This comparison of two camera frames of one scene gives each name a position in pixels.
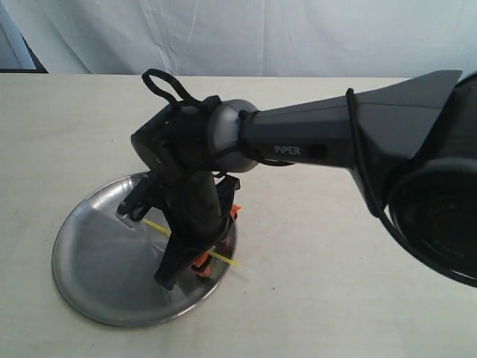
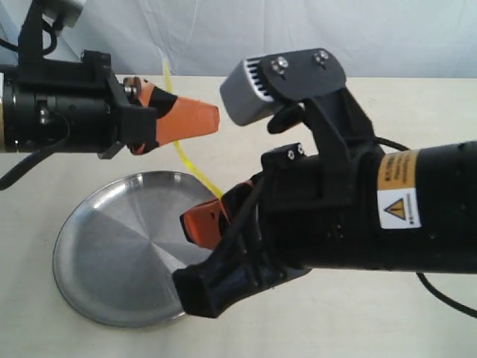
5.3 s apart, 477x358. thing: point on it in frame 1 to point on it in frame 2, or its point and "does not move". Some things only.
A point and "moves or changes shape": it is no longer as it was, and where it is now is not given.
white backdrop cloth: [306, 39] does not move
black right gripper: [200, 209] to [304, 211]
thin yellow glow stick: [168, 232] moves or changes shape
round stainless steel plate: [106, 262] does not move
